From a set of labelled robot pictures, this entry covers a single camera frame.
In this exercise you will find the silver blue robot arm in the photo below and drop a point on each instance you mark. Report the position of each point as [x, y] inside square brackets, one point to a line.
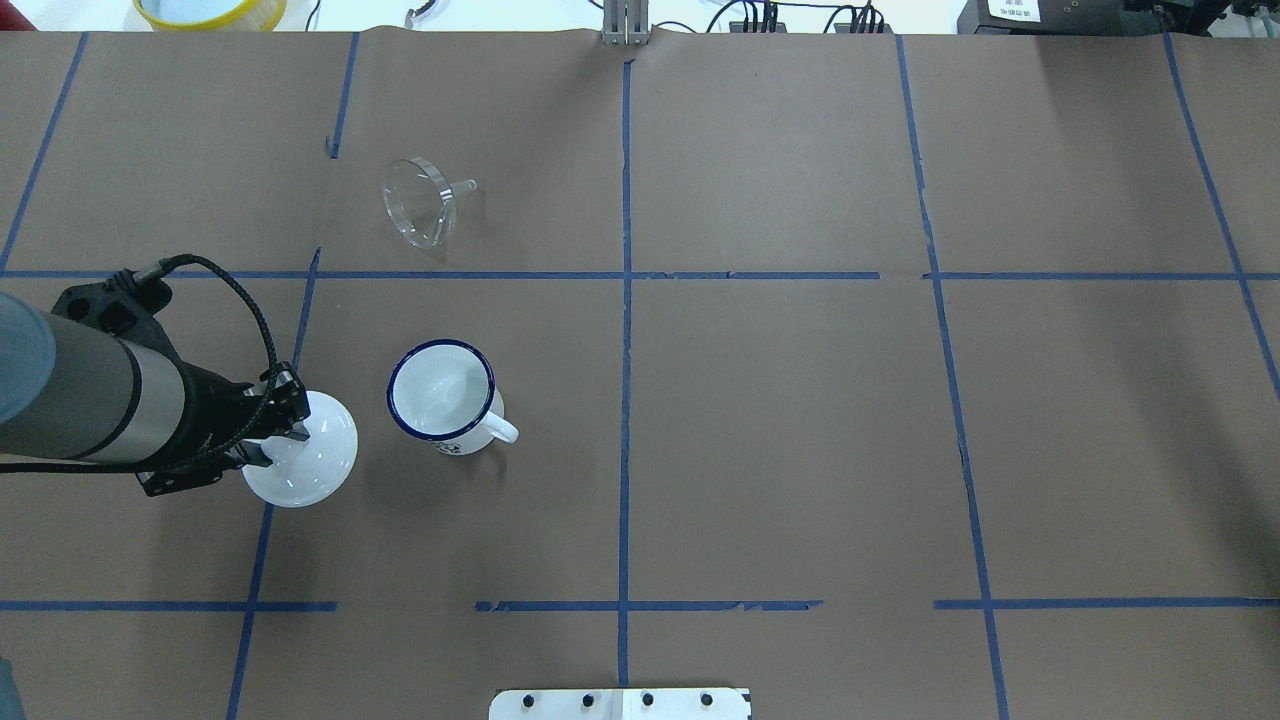
[96, 386]

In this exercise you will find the aluminium frame post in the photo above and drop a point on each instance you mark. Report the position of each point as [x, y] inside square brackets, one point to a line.
[625, 22]

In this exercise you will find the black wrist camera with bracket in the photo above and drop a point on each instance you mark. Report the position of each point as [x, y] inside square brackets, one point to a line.
[123, 307]

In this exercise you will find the light blue plate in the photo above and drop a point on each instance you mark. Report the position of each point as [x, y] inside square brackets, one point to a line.
[186, 13]

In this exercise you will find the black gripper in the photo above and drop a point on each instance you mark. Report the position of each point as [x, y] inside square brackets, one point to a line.
[212, 415]

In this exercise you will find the white ceramic lid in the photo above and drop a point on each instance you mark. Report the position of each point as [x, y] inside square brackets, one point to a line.
[302, 472]

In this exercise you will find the clear glass funnel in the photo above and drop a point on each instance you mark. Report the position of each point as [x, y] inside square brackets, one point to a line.
[424, 206]

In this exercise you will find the yellow tape roll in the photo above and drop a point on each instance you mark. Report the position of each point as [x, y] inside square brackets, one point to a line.
[253, 16]

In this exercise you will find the black box device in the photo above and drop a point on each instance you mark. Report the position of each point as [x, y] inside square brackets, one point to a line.
[1060, 18]

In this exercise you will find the white enamel mug blue rim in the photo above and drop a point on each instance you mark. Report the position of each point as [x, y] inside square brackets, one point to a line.
[445, 393]

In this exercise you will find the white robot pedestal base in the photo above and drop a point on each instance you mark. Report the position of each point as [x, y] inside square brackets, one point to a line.
[623, 703]

